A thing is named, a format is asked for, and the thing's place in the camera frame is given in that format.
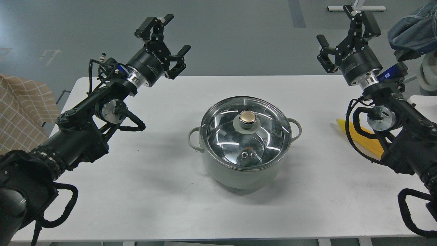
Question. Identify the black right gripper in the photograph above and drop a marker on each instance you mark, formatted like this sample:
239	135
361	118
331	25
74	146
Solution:
352	56

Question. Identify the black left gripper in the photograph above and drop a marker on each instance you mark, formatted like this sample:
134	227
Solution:
150	62

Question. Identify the yellow corn cob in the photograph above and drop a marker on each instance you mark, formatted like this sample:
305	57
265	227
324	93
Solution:
371	145

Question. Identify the glass pot lid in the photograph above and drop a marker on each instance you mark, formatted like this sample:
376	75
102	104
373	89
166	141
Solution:
246	133

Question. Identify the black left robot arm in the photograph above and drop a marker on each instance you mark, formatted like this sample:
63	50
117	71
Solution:
29	191

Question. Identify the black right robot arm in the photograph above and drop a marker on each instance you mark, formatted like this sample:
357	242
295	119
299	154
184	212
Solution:
407	137

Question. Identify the grey steel cooking pot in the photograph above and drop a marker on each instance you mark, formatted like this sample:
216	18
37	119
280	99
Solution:
238	179

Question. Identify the white stand base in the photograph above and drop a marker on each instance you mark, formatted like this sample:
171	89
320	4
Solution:
358	5

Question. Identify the blue denim garment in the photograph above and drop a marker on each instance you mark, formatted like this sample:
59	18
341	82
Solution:
415	34

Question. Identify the white round object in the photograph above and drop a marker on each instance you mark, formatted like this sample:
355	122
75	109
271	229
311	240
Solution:
427	74

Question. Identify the beige checkered cloth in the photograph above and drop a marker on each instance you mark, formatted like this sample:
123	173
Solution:
24	106

